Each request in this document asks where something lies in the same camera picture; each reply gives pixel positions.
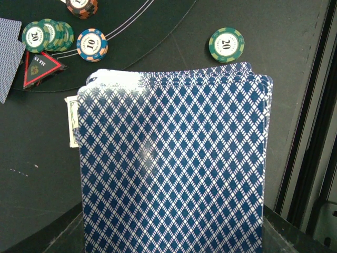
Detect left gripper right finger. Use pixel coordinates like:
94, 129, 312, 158
262, 206, 333, 253

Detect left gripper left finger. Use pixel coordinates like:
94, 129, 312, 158
5, 202, 83, 252

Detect blue playing card deck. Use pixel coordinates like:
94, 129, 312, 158
78, 67, 273, 252

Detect blue chips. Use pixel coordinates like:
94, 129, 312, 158
76, 28, 108, 62

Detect card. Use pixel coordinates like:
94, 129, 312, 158
0, 39, 27, 104
1, 18, 22, 45

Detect green chip stack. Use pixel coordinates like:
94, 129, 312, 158
209, 27, 245, 63

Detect green chips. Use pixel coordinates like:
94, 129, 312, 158
22, 18, 74, 53

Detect orange chips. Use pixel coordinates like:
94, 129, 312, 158
66, 0, 98, 19

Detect white card box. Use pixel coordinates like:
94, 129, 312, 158
65, 95, 78, 148

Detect red triangle all-in marker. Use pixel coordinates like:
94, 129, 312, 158
23, 51, 68, 90

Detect round black poker mat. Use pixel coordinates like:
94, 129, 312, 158
10, 0, 198, 93

